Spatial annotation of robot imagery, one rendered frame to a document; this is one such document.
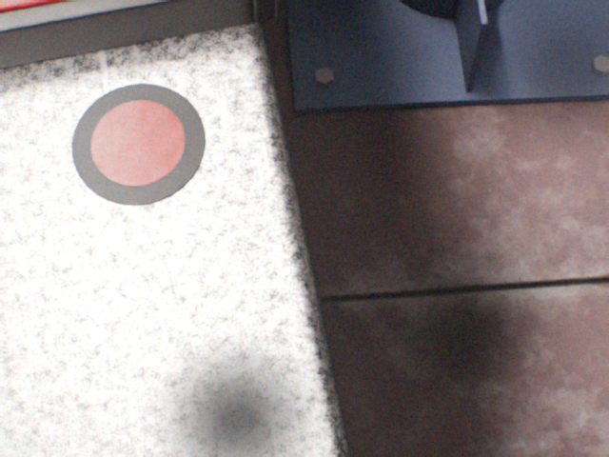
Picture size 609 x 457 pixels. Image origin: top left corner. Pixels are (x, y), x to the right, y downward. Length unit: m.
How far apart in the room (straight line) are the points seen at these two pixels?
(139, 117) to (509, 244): 1.01
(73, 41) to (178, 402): 0.09
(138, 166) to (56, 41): 0.04
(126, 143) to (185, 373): 0.06
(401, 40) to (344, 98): 0.10
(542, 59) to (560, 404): 0.39
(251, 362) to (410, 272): 0.99
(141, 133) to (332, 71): 1.05
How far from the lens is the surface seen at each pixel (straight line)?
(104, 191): 0.29
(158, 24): 0.30
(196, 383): 0.27
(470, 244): 1.28
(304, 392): 0.27
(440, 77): 1.35
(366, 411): 1.21
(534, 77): 1.36
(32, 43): 0.30
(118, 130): 0.29
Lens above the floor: 1.17
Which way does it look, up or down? 67 degrees down
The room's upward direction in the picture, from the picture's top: straight up
